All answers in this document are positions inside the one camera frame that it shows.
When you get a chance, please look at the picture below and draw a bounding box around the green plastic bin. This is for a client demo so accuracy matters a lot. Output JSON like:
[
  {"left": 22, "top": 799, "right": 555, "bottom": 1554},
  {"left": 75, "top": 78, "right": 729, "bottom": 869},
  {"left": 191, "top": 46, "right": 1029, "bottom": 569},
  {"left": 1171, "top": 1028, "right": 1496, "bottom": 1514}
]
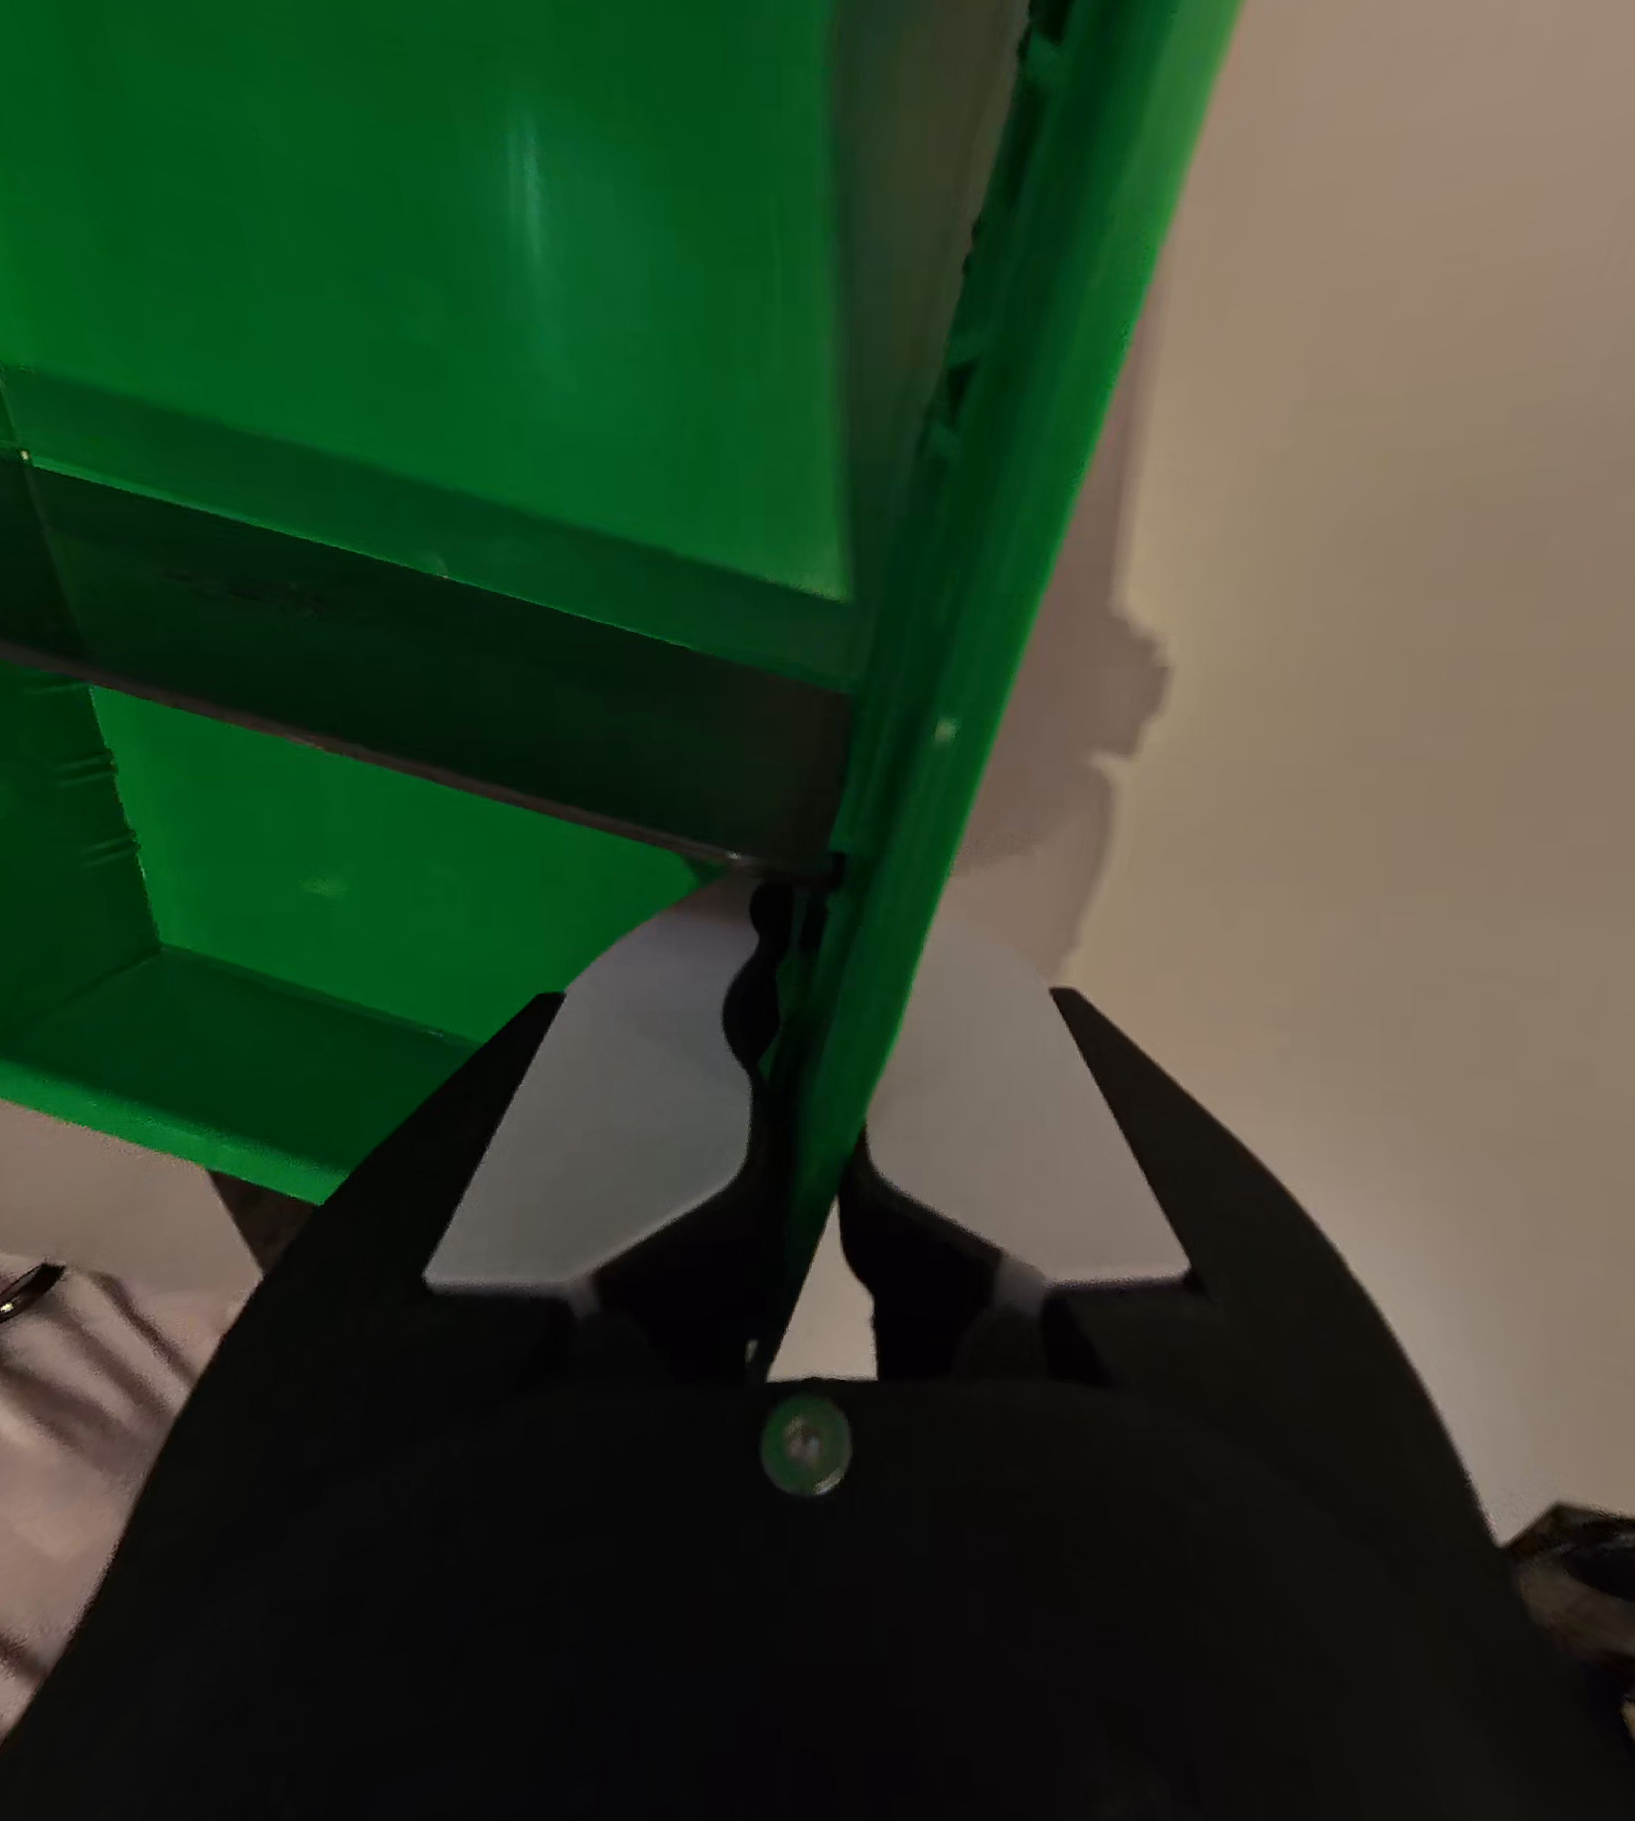
[{"left": 0, "top": 0, "right": 1249, "bottom": 1385}]

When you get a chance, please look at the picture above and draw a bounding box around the dark bag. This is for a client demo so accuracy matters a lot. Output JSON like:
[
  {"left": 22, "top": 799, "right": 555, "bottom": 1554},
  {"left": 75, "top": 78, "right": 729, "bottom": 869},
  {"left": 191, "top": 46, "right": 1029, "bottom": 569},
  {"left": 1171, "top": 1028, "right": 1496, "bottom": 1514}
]
[{"left": 1496, "top": 1501, "right": 1635, "bottom": 1821}]

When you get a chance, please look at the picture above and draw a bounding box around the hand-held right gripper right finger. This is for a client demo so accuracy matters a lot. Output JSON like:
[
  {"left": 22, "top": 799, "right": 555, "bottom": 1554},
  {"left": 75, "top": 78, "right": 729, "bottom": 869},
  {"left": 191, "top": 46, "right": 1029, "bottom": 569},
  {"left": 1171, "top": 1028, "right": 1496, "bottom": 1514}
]
[{"left": 834, "top": 907, "right": 1192, "bottom": 1372}]

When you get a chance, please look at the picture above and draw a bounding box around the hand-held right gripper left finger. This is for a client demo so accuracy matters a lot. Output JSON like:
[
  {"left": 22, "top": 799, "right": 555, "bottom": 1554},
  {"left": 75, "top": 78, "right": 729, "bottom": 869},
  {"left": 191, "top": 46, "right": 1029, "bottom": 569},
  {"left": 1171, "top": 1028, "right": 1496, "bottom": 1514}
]
[{"left": 422, "top": 871, "right": 794, "bottom": 1357}]

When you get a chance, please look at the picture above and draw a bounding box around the black divider of green bin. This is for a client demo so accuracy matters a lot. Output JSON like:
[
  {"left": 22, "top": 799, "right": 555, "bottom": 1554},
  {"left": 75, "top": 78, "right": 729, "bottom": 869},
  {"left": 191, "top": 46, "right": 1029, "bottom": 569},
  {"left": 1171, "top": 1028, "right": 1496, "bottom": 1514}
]
[{"left": 0, "top": 456, "right": 858, "bottom": 896}]

